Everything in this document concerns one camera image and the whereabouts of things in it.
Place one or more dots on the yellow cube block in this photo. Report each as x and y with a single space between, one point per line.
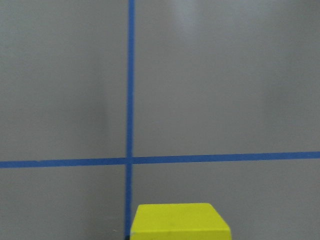
179 221

